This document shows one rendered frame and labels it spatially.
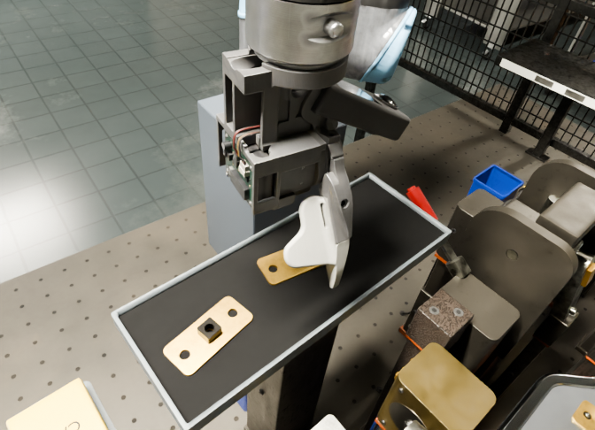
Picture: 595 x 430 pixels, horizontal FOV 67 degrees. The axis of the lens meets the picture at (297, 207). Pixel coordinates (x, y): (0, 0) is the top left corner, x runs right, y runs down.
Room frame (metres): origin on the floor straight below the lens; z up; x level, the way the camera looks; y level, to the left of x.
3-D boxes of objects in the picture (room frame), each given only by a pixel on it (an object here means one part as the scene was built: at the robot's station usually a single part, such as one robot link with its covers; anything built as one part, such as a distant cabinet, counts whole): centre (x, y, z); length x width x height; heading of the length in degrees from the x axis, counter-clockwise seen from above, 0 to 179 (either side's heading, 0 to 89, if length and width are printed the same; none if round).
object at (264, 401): (0.31, -0.01, 0.92); 0.10 x 0.08 x 0.45; 135
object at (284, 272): (0.32, -0.01, 1.17); 0.08 x 0.04 x 0.01; 124
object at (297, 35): (0.30, 0.01, 1.43); 0.08 x 0.08 x 0.05
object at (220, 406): (0.31, -0.01, 1.16); 0.37 x 0.14 x 0.02; 135
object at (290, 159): (0.30, 0.02, 1.35); 0.09 x 0.08 x 0.12; 124
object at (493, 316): (0.36, -0.24, 0.89); 0.12 x 0.07 x 0.38; 45
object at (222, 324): (0.22, 0.07, 1.17); 0.08 x 0.04 x 0.01; 144
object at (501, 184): (0.99, -0.54, 0.74); 0.11 x 0.10 x 0.09; 135
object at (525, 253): (0.45, -0.34, 0.94); 0.18 x 0.13 x 0.49; 135
